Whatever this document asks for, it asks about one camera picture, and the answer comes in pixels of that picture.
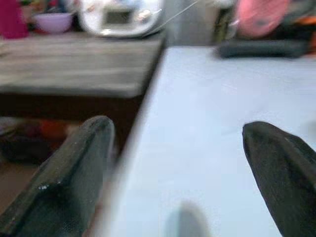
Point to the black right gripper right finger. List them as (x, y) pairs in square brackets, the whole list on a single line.
[(284, 172)]

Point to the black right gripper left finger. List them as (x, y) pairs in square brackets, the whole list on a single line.
[(61, 182)]

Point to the dark wooden table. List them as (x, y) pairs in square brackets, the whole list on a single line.
[(74, 66)]

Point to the black flat tray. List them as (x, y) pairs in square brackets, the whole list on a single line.
[(261, 49)]

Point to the pink round fan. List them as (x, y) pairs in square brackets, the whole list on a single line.
[(261, 17)]

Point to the lilac plastic bowl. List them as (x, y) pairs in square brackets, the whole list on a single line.
[(53, 22)]

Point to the magenta container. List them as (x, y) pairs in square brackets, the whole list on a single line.
[(12, 18)]

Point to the white rice cooker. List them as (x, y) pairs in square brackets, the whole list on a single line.
[(121, 17)]

